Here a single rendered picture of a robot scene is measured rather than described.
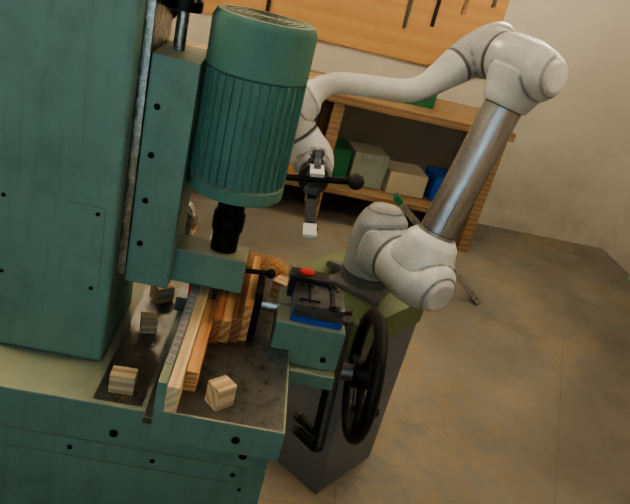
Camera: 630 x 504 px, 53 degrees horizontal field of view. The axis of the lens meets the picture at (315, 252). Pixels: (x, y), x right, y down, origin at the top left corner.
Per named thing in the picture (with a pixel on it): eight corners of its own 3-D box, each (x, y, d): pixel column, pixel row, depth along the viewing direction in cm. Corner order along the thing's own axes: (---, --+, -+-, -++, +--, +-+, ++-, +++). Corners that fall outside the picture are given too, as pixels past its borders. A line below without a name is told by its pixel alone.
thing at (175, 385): (175, 414, 99) (180, 388, 97) (162, 411, 99) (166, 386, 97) (224, 249, 154) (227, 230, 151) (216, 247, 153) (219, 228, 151)
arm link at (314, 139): (304, 195, 161) (278, 150, 156) (305, 175, 175) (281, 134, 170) (342, 175, 159) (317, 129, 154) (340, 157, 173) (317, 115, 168)
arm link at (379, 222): (373, 255, 208) (392, 193, 199) (406, 284, 195) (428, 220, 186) (332, 257, 200) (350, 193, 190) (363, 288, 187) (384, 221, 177)
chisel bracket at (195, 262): (239, 301, 124) (247, 263, 121) (167, 286, 123) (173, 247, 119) (242, 283, 131) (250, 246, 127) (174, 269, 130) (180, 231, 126)
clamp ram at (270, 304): (284, 340, 124) (294, 301, 120) (247, 332, 123) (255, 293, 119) (286, 316, 132) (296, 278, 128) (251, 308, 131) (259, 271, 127)
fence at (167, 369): (162, 411, 99) (167, 383, 97) (152, 409, 99) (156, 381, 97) (216, 247, 153) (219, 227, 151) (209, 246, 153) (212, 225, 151)
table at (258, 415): (334, 473, 104) (343, 445, 102) (148, 440, 101) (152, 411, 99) (327, 292, 159) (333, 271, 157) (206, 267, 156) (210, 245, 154)
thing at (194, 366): (194, 392, 105) (198, 373, 103) (182, 390, 105) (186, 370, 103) (236, 237, 161) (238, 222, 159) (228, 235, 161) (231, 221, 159)
